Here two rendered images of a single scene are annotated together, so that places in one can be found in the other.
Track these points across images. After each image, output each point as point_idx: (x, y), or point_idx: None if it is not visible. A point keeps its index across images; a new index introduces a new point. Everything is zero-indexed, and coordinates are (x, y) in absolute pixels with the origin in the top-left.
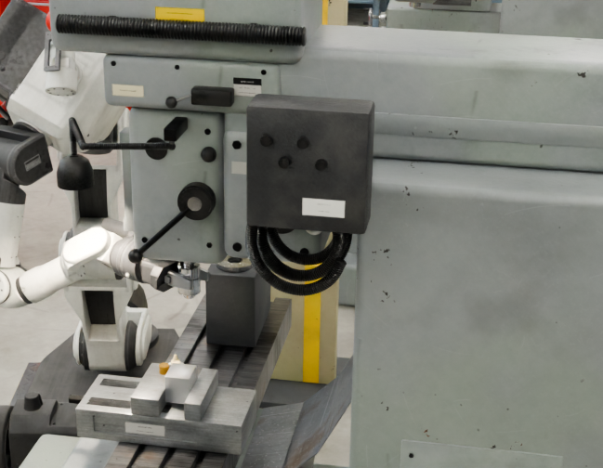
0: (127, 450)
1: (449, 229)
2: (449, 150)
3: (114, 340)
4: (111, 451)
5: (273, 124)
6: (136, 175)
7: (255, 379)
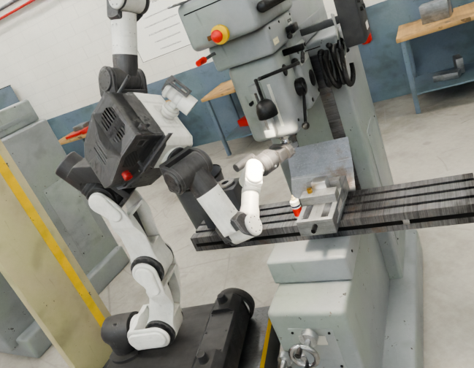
0: (348, 215)
1: None
2: None
3: (178, 304)
4: (325, 244)
5: None
6: (285, 89)
7: (284, 201)
